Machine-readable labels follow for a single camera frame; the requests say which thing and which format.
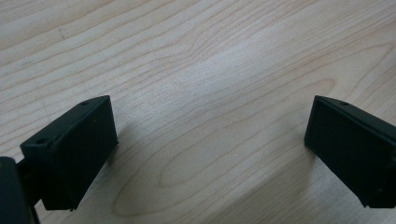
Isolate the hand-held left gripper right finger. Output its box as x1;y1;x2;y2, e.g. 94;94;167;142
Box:
304;94;396;209

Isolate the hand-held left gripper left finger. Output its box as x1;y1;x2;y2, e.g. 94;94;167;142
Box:
20;94;120;212

